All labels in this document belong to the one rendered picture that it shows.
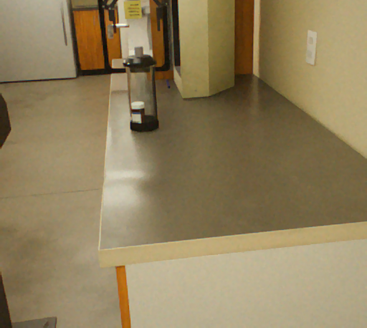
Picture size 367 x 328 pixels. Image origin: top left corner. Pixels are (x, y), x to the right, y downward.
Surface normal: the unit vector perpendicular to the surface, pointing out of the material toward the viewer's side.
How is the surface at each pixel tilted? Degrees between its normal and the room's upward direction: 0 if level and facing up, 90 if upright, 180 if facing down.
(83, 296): 0
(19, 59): 90
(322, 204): 0
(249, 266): 90
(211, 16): 90
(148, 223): 0
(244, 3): 90
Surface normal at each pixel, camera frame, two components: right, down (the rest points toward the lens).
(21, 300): -0.04, -0.93
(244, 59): 0.13, 0.36
